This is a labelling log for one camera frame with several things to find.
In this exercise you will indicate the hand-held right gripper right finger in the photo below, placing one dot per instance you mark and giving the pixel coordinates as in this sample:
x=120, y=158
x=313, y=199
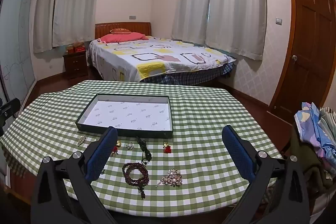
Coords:
x=236, y=150

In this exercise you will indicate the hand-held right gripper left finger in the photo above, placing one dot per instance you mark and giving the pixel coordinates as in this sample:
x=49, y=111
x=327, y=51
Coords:
x=105, y=150

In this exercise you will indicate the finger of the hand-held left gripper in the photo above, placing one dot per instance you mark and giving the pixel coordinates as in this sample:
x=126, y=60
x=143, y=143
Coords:
x=8, y=108

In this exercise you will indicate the slim rhinestone brooch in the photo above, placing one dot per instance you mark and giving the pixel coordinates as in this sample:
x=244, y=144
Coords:
x=81, y=140

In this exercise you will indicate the black hair ornament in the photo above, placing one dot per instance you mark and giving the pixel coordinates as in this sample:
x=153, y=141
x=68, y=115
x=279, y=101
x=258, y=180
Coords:
x=143, y=149

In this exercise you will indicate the dark green jewelry tray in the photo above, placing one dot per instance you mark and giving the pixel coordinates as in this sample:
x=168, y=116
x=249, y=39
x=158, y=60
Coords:
x=131, y=111

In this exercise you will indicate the gold charm with red knot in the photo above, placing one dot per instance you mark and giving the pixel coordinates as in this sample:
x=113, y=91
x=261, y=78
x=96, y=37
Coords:
x=167, y=149

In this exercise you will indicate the pearl rhinestone brooch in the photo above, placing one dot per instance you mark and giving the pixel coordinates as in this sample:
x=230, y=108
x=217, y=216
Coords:
x=172, y=178

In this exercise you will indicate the pearl flower pendant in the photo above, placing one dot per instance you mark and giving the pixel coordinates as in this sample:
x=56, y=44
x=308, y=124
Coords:
x=129, y=145

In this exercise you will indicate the green checkered tablecloth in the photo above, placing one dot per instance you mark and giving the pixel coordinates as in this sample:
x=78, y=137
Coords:
x=202, y=119

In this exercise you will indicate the frosted glass wardrobe door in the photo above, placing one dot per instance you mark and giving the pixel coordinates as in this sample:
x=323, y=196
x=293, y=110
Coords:
x=15, y=43

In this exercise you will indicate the dark olive cloth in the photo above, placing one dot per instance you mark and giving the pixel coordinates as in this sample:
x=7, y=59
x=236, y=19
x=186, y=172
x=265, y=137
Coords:
x=307, y=161

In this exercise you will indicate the dark wooden nightstand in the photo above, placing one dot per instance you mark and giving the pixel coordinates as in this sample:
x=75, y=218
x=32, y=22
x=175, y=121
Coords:
x=76, y=64

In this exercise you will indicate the pile of folded cloths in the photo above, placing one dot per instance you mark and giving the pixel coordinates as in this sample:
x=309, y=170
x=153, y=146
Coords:
x=315, y=124

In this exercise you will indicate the red box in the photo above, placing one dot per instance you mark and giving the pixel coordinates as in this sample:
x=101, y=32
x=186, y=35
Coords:
x=80, y=49

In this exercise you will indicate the bed with patterned bedspread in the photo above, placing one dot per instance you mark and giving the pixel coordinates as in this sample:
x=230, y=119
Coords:
x=157, y=56

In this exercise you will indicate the door lock knob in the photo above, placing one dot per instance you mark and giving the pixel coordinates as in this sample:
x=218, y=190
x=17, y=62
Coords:
x=295, y=58

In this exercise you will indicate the pink pillow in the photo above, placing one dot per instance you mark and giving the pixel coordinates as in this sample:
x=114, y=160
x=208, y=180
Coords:
x=123, y=37

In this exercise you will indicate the red embroidered cushion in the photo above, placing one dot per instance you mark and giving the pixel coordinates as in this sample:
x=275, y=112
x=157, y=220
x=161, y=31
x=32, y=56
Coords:
x=119, y=30

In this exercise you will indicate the wooden headboard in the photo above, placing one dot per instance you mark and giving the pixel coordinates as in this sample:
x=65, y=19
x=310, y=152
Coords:
x=105, y=27

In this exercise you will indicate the brown wooden door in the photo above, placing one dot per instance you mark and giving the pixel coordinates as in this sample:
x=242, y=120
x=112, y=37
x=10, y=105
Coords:
x=307, y=43

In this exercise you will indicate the wall outlet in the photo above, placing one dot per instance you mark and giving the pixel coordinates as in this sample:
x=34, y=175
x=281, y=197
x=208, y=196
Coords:
x=132, y=17

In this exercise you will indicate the wall light switch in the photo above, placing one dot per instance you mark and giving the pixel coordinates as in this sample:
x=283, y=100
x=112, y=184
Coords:
x=278, y=21

